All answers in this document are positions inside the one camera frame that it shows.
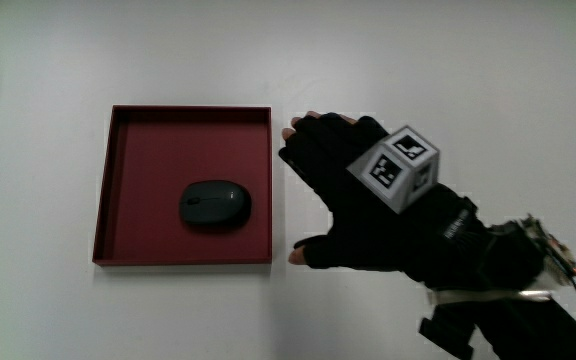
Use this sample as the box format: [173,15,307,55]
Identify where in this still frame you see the person's right hand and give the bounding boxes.
[277,110,576,304]

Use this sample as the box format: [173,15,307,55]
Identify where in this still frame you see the black computer mouse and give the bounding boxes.
[178,179,253,227]

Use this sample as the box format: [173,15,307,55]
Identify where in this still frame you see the dark red square plate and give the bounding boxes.
[92,104,274,266]

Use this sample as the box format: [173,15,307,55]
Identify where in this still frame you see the person's right forearm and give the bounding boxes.
[418,297,576,360]

